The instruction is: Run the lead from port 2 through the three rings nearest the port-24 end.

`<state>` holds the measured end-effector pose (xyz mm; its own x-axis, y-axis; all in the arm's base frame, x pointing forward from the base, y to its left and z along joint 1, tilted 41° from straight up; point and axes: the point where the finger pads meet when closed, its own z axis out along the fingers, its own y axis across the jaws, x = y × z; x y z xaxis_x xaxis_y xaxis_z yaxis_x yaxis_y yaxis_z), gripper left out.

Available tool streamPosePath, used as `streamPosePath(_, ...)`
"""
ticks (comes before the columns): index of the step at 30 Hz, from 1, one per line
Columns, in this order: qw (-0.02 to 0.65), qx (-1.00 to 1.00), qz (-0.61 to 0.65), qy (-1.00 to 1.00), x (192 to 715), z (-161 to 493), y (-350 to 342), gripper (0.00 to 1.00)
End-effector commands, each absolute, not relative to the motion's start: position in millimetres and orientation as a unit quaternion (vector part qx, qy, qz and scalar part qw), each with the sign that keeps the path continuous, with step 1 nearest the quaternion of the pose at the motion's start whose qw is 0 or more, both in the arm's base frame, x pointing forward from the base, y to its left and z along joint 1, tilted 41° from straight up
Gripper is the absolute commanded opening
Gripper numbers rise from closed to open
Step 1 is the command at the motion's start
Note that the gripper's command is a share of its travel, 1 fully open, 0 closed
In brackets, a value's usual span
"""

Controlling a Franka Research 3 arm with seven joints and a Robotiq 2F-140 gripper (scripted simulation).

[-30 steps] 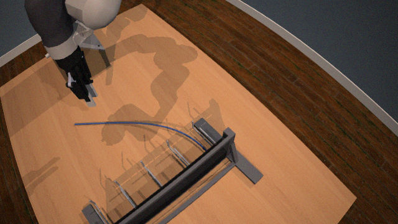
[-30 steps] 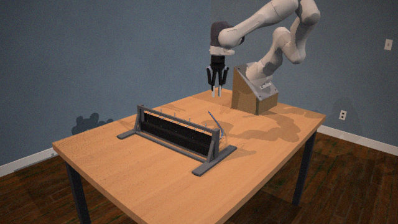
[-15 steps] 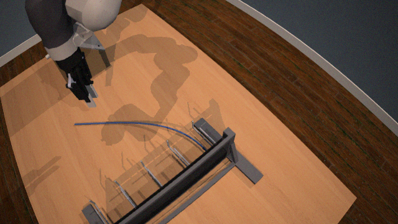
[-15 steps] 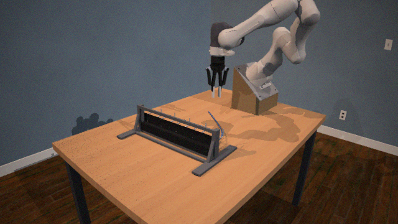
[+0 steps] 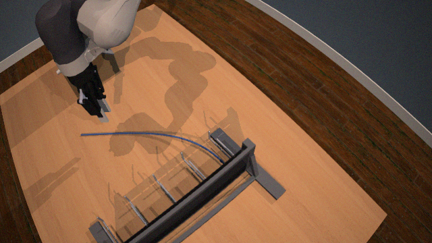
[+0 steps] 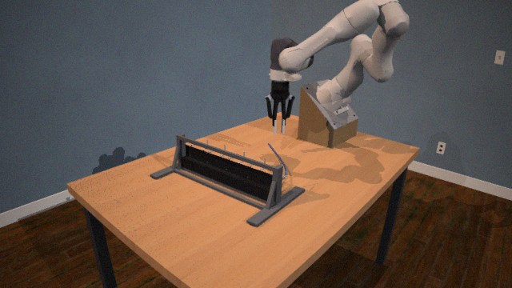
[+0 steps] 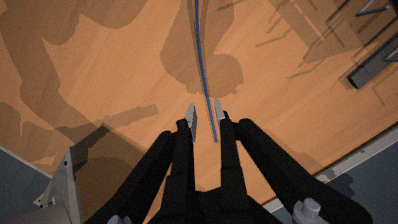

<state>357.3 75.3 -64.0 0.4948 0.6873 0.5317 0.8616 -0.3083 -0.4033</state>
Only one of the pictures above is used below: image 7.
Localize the grey rack with black patch panel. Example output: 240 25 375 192
347 0 398 89

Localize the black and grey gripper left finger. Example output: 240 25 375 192
84 103 197 224

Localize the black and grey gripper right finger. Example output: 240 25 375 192
214 98 373 224

